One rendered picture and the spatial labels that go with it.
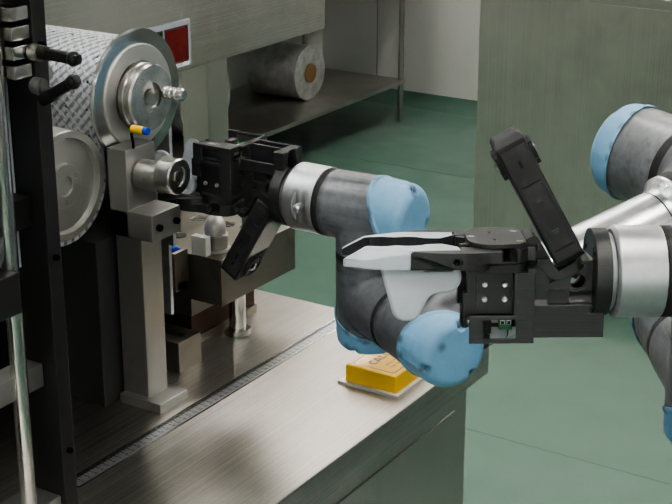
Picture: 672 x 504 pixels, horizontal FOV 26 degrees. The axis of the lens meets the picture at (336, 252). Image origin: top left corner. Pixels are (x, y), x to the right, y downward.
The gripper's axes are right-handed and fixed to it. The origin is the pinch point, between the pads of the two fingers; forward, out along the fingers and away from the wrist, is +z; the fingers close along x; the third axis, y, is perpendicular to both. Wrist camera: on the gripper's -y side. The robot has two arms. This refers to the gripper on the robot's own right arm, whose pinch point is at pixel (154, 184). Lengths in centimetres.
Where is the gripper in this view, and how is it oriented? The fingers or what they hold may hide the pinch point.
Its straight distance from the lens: 173.1
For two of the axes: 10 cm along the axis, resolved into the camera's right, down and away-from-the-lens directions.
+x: -5.4, 2.8, -8.0
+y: 0.0, -9.4, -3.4
